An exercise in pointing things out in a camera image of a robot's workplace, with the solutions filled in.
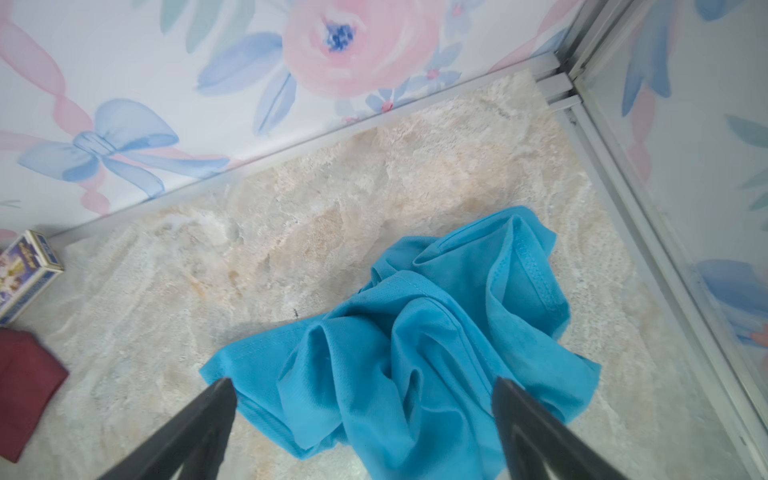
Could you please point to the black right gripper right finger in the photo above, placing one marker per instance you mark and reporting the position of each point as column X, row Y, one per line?
column 537, row 445

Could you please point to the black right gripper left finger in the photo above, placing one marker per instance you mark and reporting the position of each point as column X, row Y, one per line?
column 191, row 445

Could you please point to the teal blue cloth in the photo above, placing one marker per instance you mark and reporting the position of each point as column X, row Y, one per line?
column 403, row 371

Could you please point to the maroon cloth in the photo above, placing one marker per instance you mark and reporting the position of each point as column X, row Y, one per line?
column 30, row 377

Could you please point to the small card box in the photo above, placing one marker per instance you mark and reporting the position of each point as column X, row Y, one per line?
column 28, row 266

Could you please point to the right corner aluminium post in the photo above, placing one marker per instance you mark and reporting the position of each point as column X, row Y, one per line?
column 674, row 104

